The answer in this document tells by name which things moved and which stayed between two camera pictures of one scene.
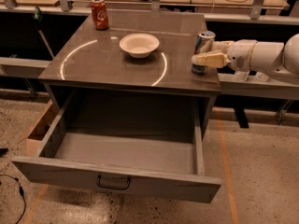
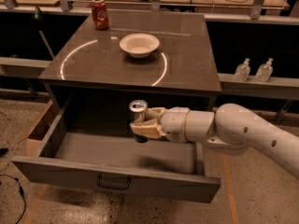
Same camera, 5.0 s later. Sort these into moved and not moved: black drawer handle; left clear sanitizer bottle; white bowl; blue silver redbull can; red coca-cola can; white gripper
Moved: white gripper; blue silver redbull can
Not moved: red coca-cola can; white bowl; left clear sanitizer bottle; black drawer handle
